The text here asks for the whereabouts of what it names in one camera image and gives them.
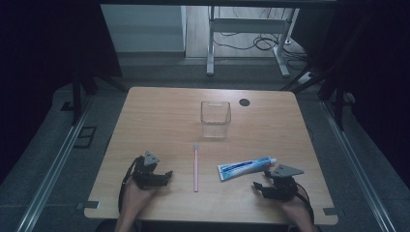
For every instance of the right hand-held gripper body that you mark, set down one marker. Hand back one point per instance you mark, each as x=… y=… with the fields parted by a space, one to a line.
x=283 y=187

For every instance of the person's left hand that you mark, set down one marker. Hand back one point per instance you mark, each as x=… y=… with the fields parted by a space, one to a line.
x=137 y=196

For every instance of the blue white toothpaste tube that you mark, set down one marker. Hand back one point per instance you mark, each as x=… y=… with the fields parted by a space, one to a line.
x=243 y=167

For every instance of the white power strip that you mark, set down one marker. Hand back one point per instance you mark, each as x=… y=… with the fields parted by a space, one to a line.
x=306 y=77

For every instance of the metal floor rail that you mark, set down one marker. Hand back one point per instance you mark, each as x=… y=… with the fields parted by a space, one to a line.
x=51 y=174
x=354 y=167

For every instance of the clear plastic cup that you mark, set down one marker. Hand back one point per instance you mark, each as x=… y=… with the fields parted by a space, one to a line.
x=215 y=119

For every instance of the person's right hand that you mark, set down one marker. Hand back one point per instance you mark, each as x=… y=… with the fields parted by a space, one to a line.
x=295 y=206

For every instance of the grey tape strip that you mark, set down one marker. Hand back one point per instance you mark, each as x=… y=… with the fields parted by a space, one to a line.
x=88 y=204
x=330 y=211

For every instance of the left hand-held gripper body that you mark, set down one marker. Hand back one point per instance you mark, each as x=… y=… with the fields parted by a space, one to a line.
x=144 y=174

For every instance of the white metal desk frame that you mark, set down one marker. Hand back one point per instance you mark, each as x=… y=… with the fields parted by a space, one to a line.
x=245 y=25

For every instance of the pink toothbrush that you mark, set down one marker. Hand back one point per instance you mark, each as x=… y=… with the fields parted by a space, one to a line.
x=195 y=170

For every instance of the black metal stand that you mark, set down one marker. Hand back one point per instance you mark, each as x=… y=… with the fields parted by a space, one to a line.
x=338 y=106
x=76 y=96

